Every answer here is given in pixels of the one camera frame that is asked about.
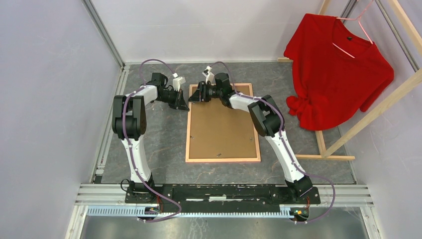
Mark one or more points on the red t-shirt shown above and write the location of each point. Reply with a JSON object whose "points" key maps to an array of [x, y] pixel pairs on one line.
{"points": [[335, 73]]}

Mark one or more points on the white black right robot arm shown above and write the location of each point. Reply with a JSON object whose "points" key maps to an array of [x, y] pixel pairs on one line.
{"points": [[267, 120]]}

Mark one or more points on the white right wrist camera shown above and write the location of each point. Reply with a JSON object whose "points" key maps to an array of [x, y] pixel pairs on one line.
{"points": [[208, 74]]}

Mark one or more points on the aluminium rail frame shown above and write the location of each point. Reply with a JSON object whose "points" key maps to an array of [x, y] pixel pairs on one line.
{"points": [[149, 203]]}

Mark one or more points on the brown backing board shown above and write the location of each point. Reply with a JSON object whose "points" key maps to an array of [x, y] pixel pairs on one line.
{"points": [[216, 133]]}

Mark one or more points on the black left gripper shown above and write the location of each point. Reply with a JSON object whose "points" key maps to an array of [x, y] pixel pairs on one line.
{"points": [[181, 104]]}

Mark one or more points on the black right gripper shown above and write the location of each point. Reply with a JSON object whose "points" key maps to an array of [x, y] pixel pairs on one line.
{"points": [[199, 95]]}

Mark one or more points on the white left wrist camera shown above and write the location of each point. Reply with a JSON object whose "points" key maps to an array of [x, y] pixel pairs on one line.
{"points": [[177, 82]]}

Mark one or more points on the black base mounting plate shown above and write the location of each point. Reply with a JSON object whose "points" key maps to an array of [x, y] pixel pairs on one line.
{"points": [[223, 198]]}

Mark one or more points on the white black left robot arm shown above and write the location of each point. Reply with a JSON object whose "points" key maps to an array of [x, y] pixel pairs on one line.
{"points": [[129, 123]]}

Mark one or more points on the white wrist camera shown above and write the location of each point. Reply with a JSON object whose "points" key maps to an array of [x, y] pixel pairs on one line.
{"points": [[208, 74], [177, 82]]}

